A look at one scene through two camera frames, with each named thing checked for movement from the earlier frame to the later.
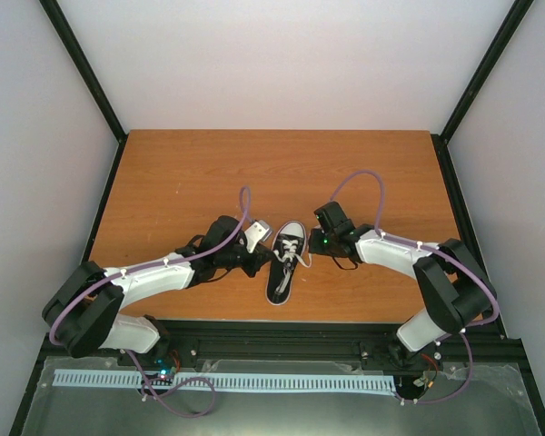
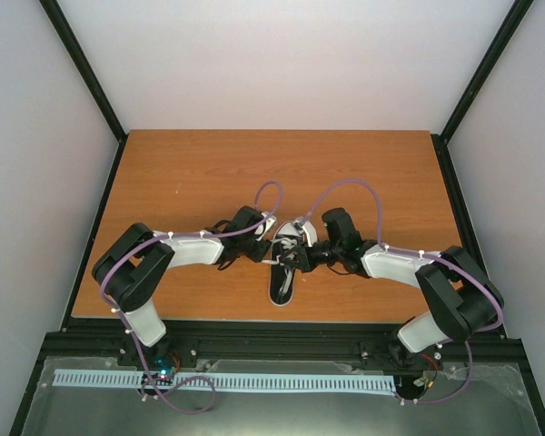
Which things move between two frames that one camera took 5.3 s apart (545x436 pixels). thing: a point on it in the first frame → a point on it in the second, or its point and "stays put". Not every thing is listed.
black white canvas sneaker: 288,243 stays put
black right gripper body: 322,247 → 314,261
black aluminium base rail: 311,339 stays put
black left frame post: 93,83 stays put
